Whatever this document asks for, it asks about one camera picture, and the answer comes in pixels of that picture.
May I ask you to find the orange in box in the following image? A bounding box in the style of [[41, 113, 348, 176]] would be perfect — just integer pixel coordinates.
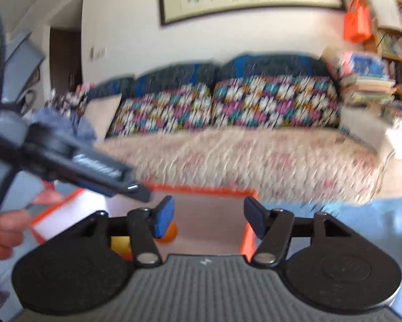
[[154, 222, 178, 243]]

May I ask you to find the blue striped bedsheet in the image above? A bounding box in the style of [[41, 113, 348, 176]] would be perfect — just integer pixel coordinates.
[[31, 107, 97, 145]]

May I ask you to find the sofa with quilted cover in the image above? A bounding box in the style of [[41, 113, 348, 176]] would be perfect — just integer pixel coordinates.
[[86, 54, 387, 204]]

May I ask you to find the floral cushion right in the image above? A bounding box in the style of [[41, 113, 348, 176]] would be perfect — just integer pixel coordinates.
[[211, 76, 339, 129]]

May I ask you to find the light blue tablecloth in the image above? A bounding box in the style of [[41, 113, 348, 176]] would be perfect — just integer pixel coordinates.
[[0, 170, 402, 322]]

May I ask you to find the yellow pear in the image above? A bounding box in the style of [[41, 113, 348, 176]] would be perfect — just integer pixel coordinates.
[[111, 236, 132, 257]]

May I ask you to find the stack of books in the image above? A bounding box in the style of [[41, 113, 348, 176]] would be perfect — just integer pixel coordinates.
[[321, 47, 396, 106]]

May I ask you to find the floral cushion left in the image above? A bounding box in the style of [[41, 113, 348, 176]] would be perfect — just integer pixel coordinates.
[[107, 84, 212, 137]]

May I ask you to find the floral cushion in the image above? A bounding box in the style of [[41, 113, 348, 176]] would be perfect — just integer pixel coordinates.
[[107, 84, 212, 137], [211, 76, 339, 129]]

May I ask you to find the orange paper bag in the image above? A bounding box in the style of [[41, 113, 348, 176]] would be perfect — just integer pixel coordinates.
[[344, 0, 372, 43]]

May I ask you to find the beige pillow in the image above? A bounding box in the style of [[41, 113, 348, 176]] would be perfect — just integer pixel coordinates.
[[83, 94, 122, 142]]

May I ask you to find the person's left hand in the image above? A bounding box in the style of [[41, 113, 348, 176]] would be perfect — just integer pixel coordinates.
[[0, 188, 65, 262]]

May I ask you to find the orange cardboard box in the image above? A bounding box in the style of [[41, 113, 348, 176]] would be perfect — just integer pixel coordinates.
[[31, 183, 258, 257]]

